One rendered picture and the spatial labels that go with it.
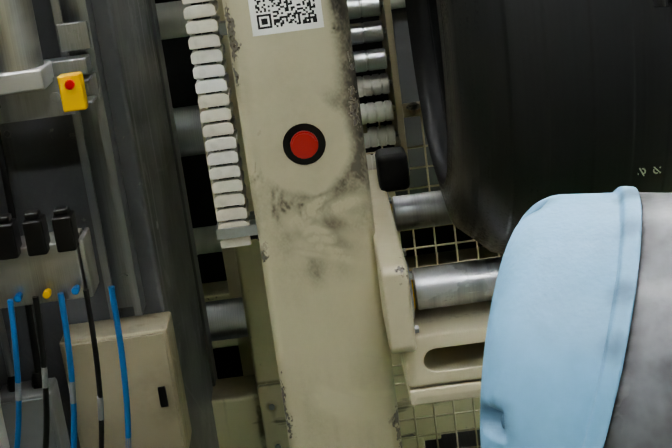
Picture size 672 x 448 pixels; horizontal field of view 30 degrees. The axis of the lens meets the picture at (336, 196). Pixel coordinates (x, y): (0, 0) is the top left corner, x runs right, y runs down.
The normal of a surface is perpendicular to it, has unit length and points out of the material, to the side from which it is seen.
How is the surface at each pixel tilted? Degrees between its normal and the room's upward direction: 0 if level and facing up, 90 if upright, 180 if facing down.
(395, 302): 90
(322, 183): 90
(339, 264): 90
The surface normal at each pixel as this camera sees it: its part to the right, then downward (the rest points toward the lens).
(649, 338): -0.42, -0.29
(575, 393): -0.49, 0.01
